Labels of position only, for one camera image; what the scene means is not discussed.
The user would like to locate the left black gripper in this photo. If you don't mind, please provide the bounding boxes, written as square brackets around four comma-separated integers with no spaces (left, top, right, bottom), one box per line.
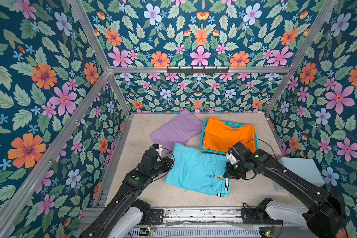
[147,156,175,178]

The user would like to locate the turquoise pants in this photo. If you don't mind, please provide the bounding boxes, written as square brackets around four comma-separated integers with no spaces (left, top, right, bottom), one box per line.
[165,143,231,197]

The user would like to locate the orange pants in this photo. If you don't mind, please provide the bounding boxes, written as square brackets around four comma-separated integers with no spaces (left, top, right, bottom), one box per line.
[202,115,257,154]

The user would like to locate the purple pants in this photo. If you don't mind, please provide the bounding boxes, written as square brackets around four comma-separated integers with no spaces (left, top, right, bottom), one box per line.
[150,109,204,154]

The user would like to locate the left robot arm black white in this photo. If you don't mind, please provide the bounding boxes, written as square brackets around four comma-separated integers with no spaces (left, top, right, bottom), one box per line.
[79,145,175,238]

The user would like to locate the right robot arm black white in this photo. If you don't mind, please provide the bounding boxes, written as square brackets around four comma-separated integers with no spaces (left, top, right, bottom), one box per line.
[224,142,347,238]

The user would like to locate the teal plastic basket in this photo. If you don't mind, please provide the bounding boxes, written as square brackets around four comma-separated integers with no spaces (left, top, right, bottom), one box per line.
[199,118,259,156]

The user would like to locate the white box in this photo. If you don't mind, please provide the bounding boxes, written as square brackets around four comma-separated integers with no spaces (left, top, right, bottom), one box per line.
[279,157,325,187]

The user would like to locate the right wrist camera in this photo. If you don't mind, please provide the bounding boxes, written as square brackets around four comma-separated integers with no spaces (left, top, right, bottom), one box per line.
[226,152,239,165]

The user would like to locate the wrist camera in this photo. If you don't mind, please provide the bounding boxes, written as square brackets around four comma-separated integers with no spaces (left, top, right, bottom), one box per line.
[150,143,163,154]
[226,152,239,165]

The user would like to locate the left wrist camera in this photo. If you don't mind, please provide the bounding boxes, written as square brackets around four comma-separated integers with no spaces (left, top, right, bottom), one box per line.
[150,143,163,154]

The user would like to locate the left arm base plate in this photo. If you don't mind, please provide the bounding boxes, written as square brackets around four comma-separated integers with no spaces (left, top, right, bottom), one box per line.
[139,209,164,226]

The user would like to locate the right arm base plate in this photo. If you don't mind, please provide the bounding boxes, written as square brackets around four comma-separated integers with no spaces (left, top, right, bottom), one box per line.
[241,208,283,225]

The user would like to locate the aluminium frame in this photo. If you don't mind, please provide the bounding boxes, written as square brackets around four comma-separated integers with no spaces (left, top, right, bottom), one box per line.
[0,1,338,238]

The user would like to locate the black hook rail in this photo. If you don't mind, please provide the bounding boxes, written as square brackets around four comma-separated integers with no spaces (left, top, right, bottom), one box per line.
[166,66,230,74]

